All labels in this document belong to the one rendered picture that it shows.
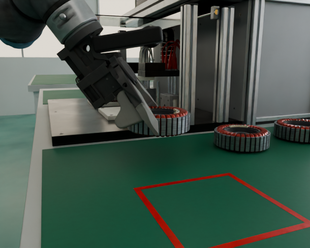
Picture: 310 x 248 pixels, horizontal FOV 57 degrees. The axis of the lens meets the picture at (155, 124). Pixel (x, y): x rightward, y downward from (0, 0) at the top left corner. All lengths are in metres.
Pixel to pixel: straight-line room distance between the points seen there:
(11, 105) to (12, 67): 0.65
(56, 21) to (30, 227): 0.30
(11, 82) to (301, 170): 5.30
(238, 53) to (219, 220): 0.53
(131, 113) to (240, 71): 0.40
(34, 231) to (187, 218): 0.17
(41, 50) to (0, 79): 0.84
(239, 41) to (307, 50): 0.21
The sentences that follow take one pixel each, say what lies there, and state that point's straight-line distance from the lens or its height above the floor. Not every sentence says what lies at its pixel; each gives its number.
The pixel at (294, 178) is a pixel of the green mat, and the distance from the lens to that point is 0.49.
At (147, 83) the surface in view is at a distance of 1.10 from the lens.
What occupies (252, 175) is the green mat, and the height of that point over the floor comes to 0.75.
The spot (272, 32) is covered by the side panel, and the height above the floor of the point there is 1.00.
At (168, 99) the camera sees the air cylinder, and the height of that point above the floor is 0.81.
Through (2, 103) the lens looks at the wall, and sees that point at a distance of 5.63.
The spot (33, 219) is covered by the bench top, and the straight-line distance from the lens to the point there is 0.37.
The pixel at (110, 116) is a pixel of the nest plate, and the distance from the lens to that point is 0.77.
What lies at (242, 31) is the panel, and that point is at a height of 1.00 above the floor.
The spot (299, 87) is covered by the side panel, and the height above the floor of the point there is 0.85.
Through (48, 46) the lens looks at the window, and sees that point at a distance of 5.54.
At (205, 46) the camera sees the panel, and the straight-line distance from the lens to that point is 0.93.
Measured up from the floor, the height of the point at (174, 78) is 0.87.
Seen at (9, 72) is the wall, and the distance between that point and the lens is 5.57.
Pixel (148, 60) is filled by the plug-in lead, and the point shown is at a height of 0.93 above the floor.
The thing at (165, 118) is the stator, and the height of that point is 0.83.
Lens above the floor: 0.92
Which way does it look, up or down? 12 degrees down
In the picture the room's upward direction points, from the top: straight up
